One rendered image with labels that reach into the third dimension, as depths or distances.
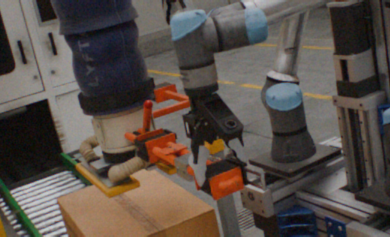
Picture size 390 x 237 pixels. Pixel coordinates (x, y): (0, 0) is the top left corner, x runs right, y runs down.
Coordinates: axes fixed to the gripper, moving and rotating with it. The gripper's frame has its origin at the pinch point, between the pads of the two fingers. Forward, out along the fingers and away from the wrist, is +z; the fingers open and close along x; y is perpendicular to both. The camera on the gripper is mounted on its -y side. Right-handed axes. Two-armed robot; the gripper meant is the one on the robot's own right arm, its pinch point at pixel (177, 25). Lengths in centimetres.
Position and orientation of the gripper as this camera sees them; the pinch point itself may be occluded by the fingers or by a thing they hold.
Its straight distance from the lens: 197.3
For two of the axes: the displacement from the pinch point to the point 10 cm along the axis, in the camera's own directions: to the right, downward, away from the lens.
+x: -5.1, -1.4, 8.5
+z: 2.0, 9.4, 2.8
